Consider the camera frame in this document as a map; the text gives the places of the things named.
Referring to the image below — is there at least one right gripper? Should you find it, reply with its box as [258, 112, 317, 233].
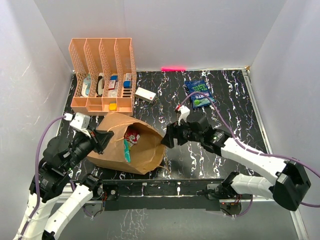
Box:
[161, 117, 203, 149]

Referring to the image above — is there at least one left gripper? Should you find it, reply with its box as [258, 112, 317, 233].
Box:
[63, 124, 115, 171]

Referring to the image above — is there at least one red snack packet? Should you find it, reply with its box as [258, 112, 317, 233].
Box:
[124, 127, 140, 144]

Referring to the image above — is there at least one brown paper bag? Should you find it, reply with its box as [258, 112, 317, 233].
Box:
[87, 112, 166, 175]

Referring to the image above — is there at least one blue Burts chips bag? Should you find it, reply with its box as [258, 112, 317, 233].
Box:
[185, 80, 215, 110]

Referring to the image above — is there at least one teal red snack bag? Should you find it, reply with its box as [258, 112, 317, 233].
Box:
[123, 139, 132, 163]

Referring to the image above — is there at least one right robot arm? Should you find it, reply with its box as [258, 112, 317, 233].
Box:
[161, 115, 311, 211]

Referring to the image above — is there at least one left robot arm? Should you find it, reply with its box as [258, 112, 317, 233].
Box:
[14, 128, 114, 240]

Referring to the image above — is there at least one white blue tape dispenser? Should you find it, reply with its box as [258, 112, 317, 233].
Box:
[81, 74, 91, 98]

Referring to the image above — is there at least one white small cardboard box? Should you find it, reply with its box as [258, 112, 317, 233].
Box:
[134, 87, 157, 103]

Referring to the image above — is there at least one black white stapler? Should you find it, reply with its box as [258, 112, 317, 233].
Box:
[96, 72, 105, 97]

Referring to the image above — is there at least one blue white small box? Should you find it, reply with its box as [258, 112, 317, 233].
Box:
[123, 73, 132, 89]

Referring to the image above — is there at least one red blue small box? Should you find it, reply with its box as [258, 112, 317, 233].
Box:
[108, 75, 118, 90]

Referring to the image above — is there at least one orange plastic desk organizer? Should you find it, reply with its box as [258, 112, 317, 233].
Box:
[68, 38, 137, 116]

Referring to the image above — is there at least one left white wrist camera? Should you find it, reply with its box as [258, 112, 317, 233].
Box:
[63, 112, 91, 138]

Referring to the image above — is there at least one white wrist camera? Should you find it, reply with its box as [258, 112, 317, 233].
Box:
[63, 112, 91, 138]
[175, 105, 190, 126]

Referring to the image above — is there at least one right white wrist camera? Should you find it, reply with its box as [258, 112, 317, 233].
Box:
[175, 105, 190, 126]

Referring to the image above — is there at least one aluminium frame rail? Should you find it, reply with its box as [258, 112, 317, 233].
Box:
[18, 181, 310, 240]

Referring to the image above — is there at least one black base rail bar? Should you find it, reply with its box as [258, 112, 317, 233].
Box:
[102, 179, 222, 211]

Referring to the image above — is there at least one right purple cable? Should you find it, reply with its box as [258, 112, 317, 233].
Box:
[178, 91, 320, 208]

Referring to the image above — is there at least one purple cable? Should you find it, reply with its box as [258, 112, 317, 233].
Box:
[178, 91, 320, 208]
[18, 114, 72, 240]

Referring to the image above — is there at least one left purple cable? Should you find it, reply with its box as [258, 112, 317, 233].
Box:
[18, 114, 72, 240]

